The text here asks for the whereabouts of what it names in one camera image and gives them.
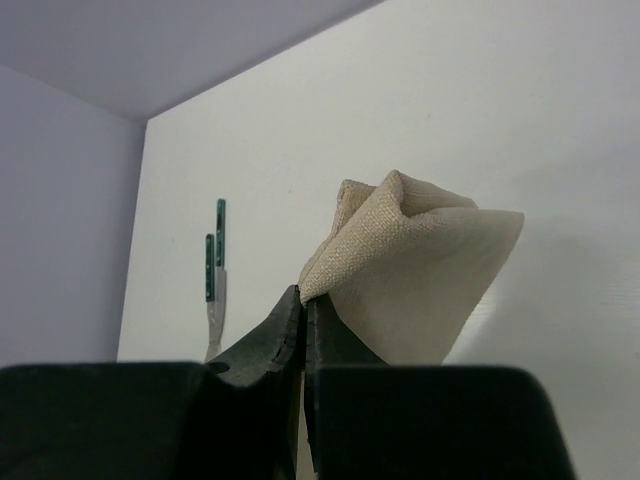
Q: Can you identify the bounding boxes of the silver fork teal handle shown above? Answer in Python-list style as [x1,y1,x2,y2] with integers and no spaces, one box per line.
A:
[205,234,223,362]

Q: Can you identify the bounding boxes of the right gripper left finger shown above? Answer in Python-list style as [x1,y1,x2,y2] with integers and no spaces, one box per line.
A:
[1,287,302,479]

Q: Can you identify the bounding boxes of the beige cloth napkin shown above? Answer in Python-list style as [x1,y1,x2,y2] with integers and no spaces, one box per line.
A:
[298,170,525,365]

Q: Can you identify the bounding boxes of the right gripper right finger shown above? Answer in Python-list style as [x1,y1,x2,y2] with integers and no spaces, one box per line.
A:
[305,295,575,479]

